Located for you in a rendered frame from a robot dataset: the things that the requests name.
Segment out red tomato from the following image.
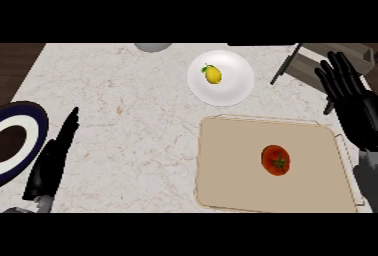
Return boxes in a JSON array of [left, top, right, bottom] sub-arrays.
[[259, 144, 292, 177]]

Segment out grey round object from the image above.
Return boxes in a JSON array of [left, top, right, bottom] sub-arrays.
[[132, 42, 174, 53]]

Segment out beige tray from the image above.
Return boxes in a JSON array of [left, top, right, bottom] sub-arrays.
[[193, 113, 366, 214]]

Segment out yellow lemon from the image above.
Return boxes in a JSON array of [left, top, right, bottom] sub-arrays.
[[199, 64, 223, 85]]

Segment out white plate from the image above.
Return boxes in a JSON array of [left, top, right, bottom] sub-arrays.
[[186, 49, 256, 108]]

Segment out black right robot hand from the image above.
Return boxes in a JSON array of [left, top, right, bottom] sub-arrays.
[[313, 50, 378, 153]]

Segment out navy and white bowl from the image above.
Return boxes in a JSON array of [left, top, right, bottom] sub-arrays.
[[0, 100, 50, 188]]

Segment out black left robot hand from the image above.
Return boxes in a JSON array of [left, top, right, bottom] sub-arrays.
[[20, 106, 81, 202]]

